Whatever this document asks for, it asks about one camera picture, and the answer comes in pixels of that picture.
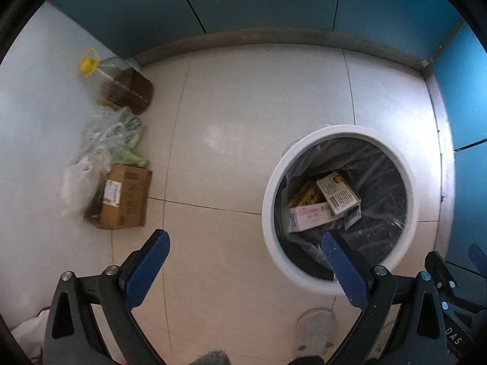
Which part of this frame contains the white plastic bag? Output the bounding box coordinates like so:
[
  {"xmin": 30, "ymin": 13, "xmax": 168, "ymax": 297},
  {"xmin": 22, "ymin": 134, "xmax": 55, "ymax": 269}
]
[{"xmin": 61, "ymin": 154, "xmax": 112, "ymax": 214}]

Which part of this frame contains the white round trash bin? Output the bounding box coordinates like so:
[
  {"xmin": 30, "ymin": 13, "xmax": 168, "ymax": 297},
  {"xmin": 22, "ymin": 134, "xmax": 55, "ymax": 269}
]
[{"xmin": 262, "ymin": 124, "xmax": 419, "ymax": 296}]

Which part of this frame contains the clear plastic bag with greens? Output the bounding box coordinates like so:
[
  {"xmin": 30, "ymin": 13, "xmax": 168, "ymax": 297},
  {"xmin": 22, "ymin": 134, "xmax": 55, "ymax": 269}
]
[{"xmin": 78, "ymin": 106, "xmax": 149, "ymax": 169}]

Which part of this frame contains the yellow printed packet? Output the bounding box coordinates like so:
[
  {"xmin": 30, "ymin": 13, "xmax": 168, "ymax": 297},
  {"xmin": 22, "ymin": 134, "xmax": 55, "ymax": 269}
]
[{"xmin": 287, "ymin": 178, "xmax": 327, "ymax": 208}]

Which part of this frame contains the white cloth with red trim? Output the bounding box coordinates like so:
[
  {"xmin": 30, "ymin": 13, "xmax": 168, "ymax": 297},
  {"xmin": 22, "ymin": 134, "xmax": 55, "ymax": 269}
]
[{"xmin": 11, "ymin": 307, "xmax": 51, "ymax": 363}]

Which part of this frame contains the grey fuzzy object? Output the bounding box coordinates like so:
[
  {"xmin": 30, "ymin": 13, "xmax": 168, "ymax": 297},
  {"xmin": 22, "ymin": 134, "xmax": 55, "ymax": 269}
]
[{"xmin": 189, "ymin": 351, "xmax": 233, "ymax": 365}]

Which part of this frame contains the brown cardboard box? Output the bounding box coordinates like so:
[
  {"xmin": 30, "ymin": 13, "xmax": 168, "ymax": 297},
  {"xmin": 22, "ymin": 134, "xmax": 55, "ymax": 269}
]
[{"xmin": 84, "ymin": 164, "xmax": 153, "ymax": 230}]

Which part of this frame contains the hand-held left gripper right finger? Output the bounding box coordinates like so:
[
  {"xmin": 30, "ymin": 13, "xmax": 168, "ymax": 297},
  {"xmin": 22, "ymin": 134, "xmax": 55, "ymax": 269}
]
[{"xmin": 322, "ymin": 230, "xmax": 449, "ymax": 365}]

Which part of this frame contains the black plastic bin liner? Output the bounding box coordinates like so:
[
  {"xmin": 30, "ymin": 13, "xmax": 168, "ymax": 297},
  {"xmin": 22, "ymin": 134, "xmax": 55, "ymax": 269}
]
[{"xmin": 275, "ymin": 137, "xmax": 407, "ymax": 282}]

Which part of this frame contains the white box with black label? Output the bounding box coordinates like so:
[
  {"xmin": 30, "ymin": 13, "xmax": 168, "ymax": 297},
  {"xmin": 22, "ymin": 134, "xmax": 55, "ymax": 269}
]
[{"xmin": 316, "ymin": 172, "xmax": 362, "ymax": 217}]

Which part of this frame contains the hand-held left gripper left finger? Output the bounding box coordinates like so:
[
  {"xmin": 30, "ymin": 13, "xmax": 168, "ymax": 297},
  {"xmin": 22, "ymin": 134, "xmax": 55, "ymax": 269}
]
[{"xmin": 44, "ymin": 230, "xmax": 170, "ymax": 365}]

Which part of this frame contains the oil bottle with yellow cap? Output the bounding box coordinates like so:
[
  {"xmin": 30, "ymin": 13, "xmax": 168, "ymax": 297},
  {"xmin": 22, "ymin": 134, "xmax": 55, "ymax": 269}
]
[{"xmin": 79, "ymin": 47, "xmax": 155, "ymax": 115}]

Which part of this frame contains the grey slipper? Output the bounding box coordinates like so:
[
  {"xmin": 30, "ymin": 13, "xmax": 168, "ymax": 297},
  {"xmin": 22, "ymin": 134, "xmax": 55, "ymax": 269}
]
[{"xmin": 294, "ymin": 308, "xmax": 338, "ymax": 356}]

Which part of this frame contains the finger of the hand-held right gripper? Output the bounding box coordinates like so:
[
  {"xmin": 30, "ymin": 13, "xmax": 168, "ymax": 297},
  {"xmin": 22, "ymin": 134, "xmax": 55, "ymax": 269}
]
[
  {"xmin": 424, "ymin": 250, "xmax": 459, "ymax": 298},
  {"xmin": 468, "ymin": 243, "xmax": 487, "ymax": 275}
]

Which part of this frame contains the pink and white box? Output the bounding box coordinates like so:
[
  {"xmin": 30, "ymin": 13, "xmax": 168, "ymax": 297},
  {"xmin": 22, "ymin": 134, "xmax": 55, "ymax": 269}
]
[{"xmin": 287, "ymin": 201, "xmax": 332, "ymax": 233}]

